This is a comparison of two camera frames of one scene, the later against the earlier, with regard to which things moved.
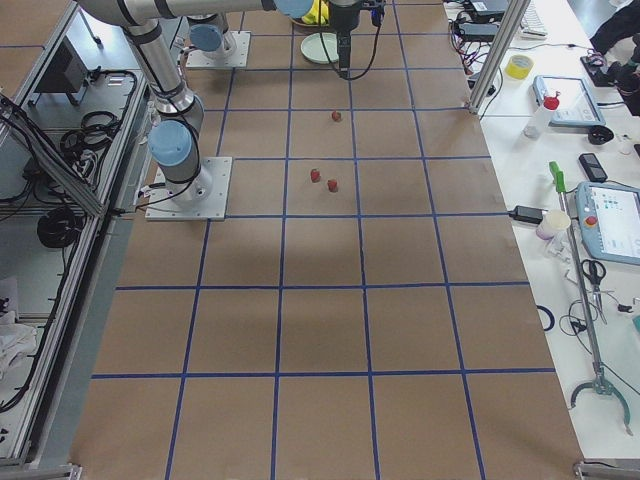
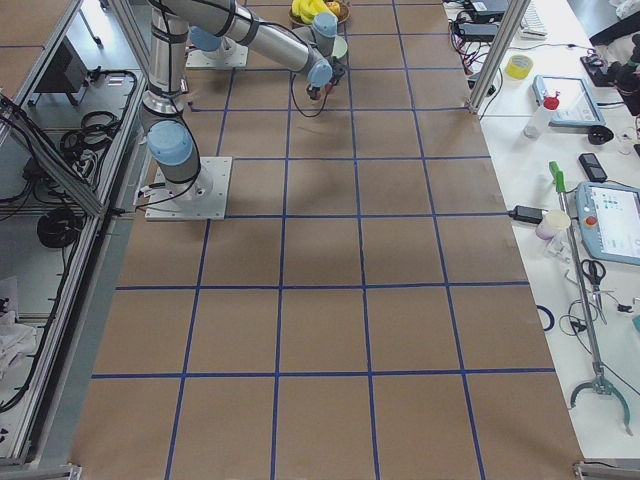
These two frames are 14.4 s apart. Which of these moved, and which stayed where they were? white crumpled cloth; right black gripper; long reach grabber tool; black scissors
Moved: right black gripper
Stayed: black scissors; white crumpled cloth; long reach grabber tool
